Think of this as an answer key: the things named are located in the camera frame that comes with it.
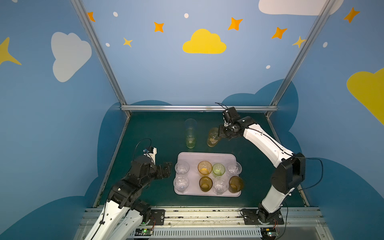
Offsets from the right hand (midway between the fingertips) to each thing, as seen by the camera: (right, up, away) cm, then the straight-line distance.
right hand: (222, 131), depth 87 cm
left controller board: (-41, -48, -16) cm, 65 cm away
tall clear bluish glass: (-19, +4, +15) cm, 24 cm away
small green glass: (-2, -23, +3) cm, 23 cm away
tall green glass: (-19, -7, +16) cm, 26 cm away
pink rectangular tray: (-17, -18, +10) cm, 27 cm away
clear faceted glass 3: (-24, -30, -3) cm, 38 cm away
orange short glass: (-10, -22, +3) cm, 25 cm away
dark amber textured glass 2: (+7, -30, -3) cm, 31 cm away
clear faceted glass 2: (+8, -24, +4) cm, 26 cm away
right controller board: (+19, -49, -15) cm, 55 cm away
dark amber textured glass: (-10, -30, -2) cm, 32 cm away
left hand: (-31, -16, -14) cm, 37 cm away
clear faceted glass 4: (-2, -31, -3) cm, 31 cm away
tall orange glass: (-4, -4, +6) cm, 8 cm away
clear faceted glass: (-24, -22, +4) cm, 33 cm away
